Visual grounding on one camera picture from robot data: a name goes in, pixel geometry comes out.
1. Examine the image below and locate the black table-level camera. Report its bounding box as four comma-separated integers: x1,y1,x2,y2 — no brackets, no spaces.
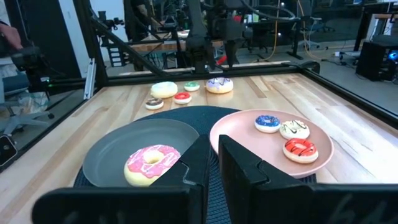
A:
0,134,19,167

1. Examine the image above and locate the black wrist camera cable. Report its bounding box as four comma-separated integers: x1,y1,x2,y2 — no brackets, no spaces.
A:
239,0,298,22

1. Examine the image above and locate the small white-iced donut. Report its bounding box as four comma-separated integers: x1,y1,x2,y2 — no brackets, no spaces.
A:
279,119,311,141

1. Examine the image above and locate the small blue-iced donut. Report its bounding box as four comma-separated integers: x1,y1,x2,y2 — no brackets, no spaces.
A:
254,114,282,134

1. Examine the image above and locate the black desk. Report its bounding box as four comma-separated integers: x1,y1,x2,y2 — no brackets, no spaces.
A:
245,17,323,60

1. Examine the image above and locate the wooden workbench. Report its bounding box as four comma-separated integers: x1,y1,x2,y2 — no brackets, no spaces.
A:
130,39,224,54

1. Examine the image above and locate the wooden-top desk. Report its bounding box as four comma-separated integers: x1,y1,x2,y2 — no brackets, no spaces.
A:
353,2,398,52

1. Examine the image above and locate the black aluminium table frame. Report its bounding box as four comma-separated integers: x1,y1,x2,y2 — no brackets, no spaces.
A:
0,0,398,174

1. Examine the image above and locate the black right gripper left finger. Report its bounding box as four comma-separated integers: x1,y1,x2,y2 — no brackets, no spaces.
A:
30,134,211,224

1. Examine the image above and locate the small green-iced donut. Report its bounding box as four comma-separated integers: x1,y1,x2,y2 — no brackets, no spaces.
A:
183,81,201,92

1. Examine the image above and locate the small red-iced donut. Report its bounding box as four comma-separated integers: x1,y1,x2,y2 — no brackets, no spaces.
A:
173,91,193,105

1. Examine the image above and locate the black computer tower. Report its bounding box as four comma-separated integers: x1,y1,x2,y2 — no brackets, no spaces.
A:
355,34,398,82

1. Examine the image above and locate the person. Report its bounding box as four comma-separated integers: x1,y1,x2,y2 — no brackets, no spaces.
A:
123,0,162,43

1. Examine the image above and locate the grey round plate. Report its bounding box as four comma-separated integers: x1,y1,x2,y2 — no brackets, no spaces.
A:
82,118,200,189

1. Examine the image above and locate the silver aluminium bar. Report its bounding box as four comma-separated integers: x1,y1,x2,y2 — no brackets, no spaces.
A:
82,58,97,100

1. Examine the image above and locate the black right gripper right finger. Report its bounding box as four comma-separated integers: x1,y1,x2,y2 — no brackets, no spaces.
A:
218,134,398,224

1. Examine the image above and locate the large purple-iced donut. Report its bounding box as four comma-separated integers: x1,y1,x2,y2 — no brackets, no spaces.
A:
205,77,234,95

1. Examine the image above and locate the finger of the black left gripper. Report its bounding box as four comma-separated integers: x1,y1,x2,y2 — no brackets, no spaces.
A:
224,40,231,68
230,40,238,68

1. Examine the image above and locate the pink round plate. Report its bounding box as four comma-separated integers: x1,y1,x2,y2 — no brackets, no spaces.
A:
209,108,335,180

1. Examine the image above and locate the large white-iced blue-drizzle donut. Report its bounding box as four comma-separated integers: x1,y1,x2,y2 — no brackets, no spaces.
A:
150,81,178,100

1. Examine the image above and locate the person's hand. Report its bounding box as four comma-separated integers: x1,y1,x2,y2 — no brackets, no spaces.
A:
0,22,24,50

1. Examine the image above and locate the grey office chair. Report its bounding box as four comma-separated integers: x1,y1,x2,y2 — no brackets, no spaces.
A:
0,73,55,134

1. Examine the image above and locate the round dark woven placemat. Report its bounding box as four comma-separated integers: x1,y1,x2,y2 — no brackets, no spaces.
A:
73,105,317,224

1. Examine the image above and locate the yellow cable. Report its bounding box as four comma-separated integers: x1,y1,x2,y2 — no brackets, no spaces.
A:
253,0,280,63
297,0,326,62

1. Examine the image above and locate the small red dark-drizzle donut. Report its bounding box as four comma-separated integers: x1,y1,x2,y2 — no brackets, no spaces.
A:
282,138,319,165

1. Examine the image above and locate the large pink-iced donut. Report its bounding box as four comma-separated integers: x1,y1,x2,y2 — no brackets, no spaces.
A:
123,144,182,188

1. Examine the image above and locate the black equipment stand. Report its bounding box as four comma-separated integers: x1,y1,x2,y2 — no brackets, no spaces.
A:
11,46,52,94

